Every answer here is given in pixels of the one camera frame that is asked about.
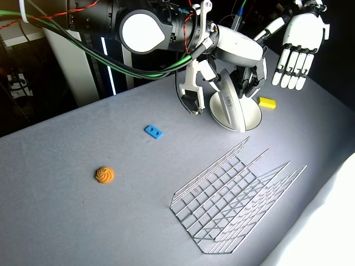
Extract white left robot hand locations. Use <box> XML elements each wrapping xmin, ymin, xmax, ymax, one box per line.
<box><xmin>253</xmin><ymin>12</ymin><xmax>331</xmax><ymax>91</ymax></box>

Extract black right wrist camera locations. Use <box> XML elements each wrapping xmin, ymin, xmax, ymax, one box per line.
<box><xmin>181</xmin><ymin>89</ymin><xmax>206</xmax><ymax>116</ymax></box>

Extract grey cable adapter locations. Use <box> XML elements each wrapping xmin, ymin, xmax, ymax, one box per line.
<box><xmin>231</xmin><ymin>8</ymin><xmax>245</xmax><ymax>31</ymax></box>

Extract blue block with two holes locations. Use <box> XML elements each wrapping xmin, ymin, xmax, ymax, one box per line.
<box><xmin>144</xmin><ymin>125</ymin><xmax>164</xmax><ymax>140</ymax></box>

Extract white black bracket device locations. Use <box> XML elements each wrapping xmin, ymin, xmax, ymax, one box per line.
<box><xmin>7</xmin><ymin>71</ymin><xmax>34</xmax><ymax>98</ymax></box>

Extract yellow rectangular block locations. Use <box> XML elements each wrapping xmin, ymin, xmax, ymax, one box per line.
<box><xmin>258</xmin><ymin>96</ymin><xmax>277</xmax><ymax>110</ymax></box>

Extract white background shelf board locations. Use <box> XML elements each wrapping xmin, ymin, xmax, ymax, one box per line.
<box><xmin>0</xmin><ymin>27</ymin><xmax>45</xmax><ymax>48</ymax></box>

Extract white cabinet with light strip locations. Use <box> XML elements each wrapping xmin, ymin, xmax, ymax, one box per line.
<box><xmin>41</xmin><ymin>27</ymin><xmax>134</xmax><ymax>108</ymax></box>

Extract orange swirl cookie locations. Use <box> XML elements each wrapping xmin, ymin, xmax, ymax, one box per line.
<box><xmin>94</xmin><ymin>166</ymin><xmax>116</xmax><ymax>185</ymax></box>

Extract silver wire plate rack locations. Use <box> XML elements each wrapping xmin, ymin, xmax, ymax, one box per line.
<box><xmin>169</xmin><ymin>136</ymin><xmax>308</xmax><ymax>255</ymax></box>

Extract white plate with dark rim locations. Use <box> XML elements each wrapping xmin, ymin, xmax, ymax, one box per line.
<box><xmin>220</xmin><ymin>68</ymin><xmax>248</xmax><ymax>134</ymax></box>
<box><xmin>209</xmin><ymin>91</ymin><xmax>263</xmax><ymax>132</ymax></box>

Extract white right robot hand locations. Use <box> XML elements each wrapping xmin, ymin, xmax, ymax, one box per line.
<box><xmin>197</xmin><ymin>24</ymin><xmax>268</xmax><ymax>98</ymax></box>

